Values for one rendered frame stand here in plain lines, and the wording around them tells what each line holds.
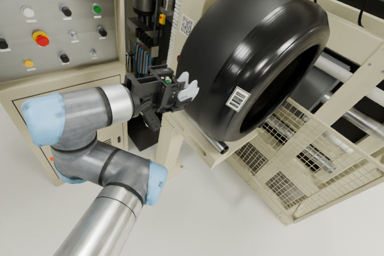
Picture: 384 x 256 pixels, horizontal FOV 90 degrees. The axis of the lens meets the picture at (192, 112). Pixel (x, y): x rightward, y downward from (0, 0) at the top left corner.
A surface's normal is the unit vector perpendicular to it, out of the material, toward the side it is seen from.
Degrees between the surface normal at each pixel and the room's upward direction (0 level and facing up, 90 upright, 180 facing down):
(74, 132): 88
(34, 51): 90
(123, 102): 44
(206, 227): 0
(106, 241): 35
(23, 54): 90
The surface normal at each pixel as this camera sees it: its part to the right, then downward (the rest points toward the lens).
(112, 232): 0.73, -0.48
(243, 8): -0.22, -0.39
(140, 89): 0.62, 0.65
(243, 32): -0.39, -0.22
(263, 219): 0.22, -0.68
